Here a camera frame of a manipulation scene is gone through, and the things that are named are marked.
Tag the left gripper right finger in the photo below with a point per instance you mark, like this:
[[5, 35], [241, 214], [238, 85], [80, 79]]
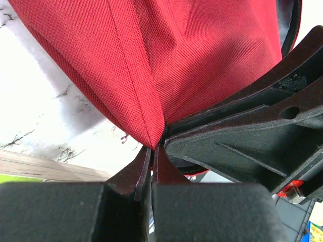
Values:
[[187, 211]]

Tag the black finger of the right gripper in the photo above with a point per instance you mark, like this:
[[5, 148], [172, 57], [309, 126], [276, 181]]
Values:
[[270, 145], [296, 81]]

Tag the green booklet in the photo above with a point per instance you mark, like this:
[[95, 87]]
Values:
[[5, 178]]

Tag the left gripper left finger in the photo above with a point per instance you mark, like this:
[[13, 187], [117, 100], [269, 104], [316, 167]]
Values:
[[113, 210]]

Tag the red backpack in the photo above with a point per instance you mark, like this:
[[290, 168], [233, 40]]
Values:
[[89, 82]]

